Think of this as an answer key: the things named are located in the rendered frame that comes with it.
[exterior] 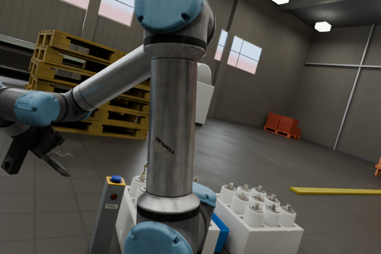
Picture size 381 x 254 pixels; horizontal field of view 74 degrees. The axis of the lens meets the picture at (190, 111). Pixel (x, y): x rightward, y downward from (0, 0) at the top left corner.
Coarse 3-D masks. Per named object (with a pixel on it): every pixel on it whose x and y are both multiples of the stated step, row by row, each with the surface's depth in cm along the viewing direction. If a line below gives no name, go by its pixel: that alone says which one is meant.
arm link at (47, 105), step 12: (0, 96) 54; (12, 96) 54; (24, 96) 53; (36, 96) 53; (48, 96) 55; (60, 96) 62; (0, 108) 54; (12, 108) 53; (24, 108) 52; (36, 108) 52; (48, 108) 55; (60, 108) 61; (12, 120) 55; (24, 120) 53; (36, 120) 53; (48, 120) 55
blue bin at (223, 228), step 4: (212, 216) 143; (216, 216) 140; (212, 220) 142; (216, 220) 139; (220, 220) 136; (216, 224) 138; (220, 224) 135; (224, 224) 133; (220, 228) 134; (224, 228) 131; (220, 232) 125; (224, 232) 126; (220, 236) 126; (224, 236) 127; (220, 240) 127; (224, 240) 128; (216, 244) 126; (220, 244) 127; (216, 248) 127; (220, 248) 128
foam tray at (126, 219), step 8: (128, 192) 126; (128, 200) 118; (120, 208) 124; (128, 208) 112; (120, 216) 121; (128, 216) 110; (136, 216) 106; (120, 224) 118; (128, 224) 107; (120, 232) 115; (128, 232) 105; (208, 232) 111; (216, 232) 113; (120, 240) 113; (208, 240) 112; (216, 240) 114; (120, 248) 110; (208, 248) 113
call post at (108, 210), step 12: (108, 192) 99; (120, 192) 101; (108, 204) 100; (120, 204) 102; (96, 216) 105; (108, 216) 101; (96, 228) 100; (108, 228) 101; (96, 240) 100; (108, 240) 102; (96, 252) 101
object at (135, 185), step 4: (132, 180) 127; (136, 180) 125; (132, 184) 125; (136, 184) 124; (140, 184) 123; (144, 184) 124; (132, 188) 125; (136, 188) 124; (132, 192) 124; (136, 192) 124; (132, 196) 124
